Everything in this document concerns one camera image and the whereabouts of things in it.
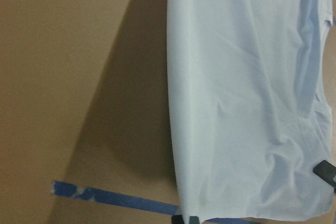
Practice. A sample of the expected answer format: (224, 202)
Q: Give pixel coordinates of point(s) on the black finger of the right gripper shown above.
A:
(326, 171)

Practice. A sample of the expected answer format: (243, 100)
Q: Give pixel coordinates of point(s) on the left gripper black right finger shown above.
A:
(193, 220)

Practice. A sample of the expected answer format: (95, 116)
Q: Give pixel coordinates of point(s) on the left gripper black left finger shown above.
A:
(177, 219)

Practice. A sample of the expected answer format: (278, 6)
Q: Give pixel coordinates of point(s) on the light blue t-shirt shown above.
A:
(248, 115)

